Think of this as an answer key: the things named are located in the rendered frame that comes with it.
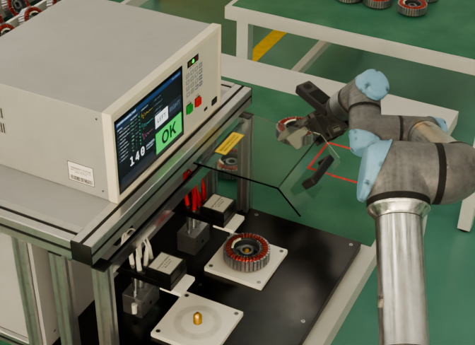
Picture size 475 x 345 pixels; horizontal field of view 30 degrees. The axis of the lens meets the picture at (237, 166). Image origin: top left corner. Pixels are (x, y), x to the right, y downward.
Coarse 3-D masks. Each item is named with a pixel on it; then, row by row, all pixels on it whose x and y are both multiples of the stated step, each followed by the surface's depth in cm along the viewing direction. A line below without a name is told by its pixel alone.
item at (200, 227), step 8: (184, 224) 214; (200, 224) 214; (208, 224) 215; (184, 232) 212; (192, 232) 212; (200, 232) 212; (208, 232) 216; (184, 240) 212; (192, 240) 211; (200, 240) 213; (184, 248) 213; (192, 248) 212; (200, 248) 215
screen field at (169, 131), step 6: (180, 114) 187; (174, 120) 185; (180, 120) 188; (168, 126) 183; (174, 126) 186; (180, 126) 188; (162, 132) 181; (168, 132) 184; (174, 132) 186; (156, 138) 180; (162, 138) 182; (168, 138) 185; (174, 138) 187; (156, 144) 181; (162, 144) 183; (156, 150) 181
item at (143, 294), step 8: (136, 280) 197; (128, 288) 195; (144, 288) 195; (152, 288) 196; (128, 296) 193; (136, 296) 193; (144, 296) 193; (152, 296) 197; (128, 304) 195; (144, 304) 194; (152, 304) 198; (128, 312) 196; (144, 312) 195
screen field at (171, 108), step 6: (180, 96) 185; (174, 102) 183; (180, 102) 185; (168, 108) 181; (174, 108) 183; (162, 114) 179; (168, 114) 182; (156, 120) 178; (162, 120) 180; (156, 126) 178
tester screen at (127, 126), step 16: (176, 80) 181; (160, 96) 177; (176, 96) 183; (144, 112) 172; (176, 112) 185; (128, 128) 168; (144, 128) 174; (160, 128) 180; (128, 144) 170; (128, 160) 172
